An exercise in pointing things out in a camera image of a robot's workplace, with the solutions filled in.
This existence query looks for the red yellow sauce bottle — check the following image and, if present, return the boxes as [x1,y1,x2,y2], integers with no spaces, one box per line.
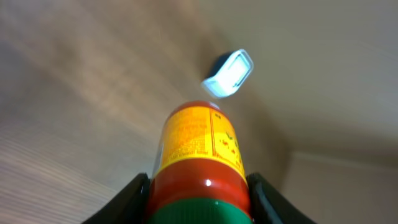
[144,101,252,224]

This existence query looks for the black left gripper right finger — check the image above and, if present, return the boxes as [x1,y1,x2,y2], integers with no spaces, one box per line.
[247,173,315,224]

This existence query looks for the white barcode scanner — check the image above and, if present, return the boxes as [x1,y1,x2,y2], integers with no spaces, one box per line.
[201,49,254,98]

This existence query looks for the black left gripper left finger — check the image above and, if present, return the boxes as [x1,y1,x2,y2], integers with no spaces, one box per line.
[82,173,150,224]

